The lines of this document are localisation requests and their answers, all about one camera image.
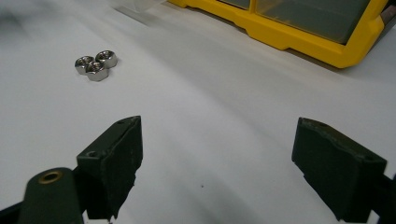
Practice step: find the yellow drawer organizer cabinet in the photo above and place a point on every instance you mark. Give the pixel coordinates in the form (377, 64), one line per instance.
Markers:
(280, 32)

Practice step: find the silver hex nut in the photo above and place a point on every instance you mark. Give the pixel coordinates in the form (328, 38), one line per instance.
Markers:
(97, 72)
(82, 64)
(107, 58)

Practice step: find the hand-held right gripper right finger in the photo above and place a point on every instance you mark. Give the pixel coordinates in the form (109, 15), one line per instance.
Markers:
(336, 174)

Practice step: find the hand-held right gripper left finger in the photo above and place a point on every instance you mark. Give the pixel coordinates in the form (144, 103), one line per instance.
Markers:
(115, 161)

